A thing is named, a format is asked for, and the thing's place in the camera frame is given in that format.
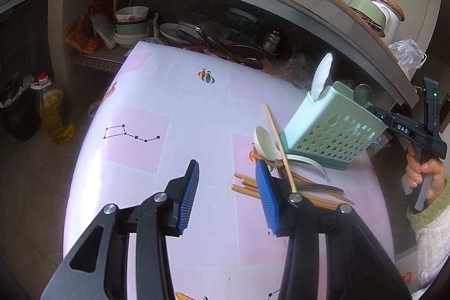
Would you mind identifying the orange plastic bag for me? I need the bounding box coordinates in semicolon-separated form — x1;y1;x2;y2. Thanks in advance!
65;17;100;55

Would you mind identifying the person's right forearm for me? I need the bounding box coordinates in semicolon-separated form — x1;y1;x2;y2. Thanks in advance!
406;195;450;291

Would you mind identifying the metal spoon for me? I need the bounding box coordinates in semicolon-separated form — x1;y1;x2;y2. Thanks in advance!
274;159;345;193

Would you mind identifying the stainless steel pot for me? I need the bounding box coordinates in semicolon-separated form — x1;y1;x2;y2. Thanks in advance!
258;29;284;53

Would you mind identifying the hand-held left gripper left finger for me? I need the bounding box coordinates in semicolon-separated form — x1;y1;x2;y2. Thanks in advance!
39;159;200;300

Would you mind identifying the light green pot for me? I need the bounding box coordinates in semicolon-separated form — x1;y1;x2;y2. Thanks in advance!
347;0;386;38

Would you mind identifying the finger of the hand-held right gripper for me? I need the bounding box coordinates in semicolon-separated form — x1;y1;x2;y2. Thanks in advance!
366;104;391;127

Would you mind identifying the clear plastic bag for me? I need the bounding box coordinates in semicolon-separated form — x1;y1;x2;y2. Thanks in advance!
388;39;428;80

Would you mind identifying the round metal ladle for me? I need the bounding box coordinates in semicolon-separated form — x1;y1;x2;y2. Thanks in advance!
353;84;372;104

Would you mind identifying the white ceramic soup spoon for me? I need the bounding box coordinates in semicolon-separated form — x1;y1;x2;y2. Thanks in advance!
254;126;329;181

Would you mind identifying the yellow cooking oil bottle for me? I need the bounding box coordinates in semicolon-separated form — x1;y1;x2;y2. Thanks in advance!
35;73;75;145

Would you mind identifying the white jar with cork lid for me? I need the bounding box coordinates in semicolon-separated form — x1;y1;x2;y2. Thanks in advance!
371;0;406;38

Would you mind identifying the pink printed tablecloth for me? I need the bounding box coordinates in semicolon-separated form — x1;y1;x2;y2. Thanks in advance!
63;40;405;300

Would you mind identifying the crumpled clear plastic wrap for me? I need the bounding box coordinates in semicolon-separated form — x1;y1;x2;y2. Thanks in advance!
276;53;319;88

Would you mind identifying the white floral bowl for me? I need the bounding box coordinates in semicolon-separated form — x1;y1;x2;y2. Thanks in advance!
115;6;150;24

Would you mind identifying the green bowl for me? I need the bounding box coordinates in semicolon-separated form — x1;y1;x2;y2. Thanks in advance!
115;21;149;36

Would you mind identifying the plain white bowl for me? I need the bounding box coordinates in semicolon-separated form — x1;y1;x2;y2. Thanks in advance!
113;31;147;48

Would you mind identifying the dark liquid bottle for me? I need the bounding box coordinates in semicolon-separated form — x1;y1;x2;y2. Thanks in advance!
0;75;40;142

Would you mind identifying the mint green utensil holder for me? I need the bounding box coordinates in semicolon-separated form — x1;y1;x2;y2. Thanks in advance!
283;81;387;171

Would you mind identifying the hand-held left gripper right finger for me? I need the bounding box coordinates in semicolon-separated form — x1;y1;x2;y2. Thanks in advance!
255;159;412;300

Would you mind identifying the white plastic rice paddle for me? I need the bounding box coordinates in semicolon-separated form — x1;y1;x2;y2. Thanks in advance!
311;53;333;101

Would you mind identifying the white patterned plate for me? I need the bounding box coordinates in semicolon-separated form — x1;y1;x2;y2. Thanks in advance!
159;22;198;45

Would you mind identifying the person's right hand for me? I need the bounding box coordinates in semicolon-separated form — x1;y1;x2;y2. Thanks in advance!
406;145;448;203

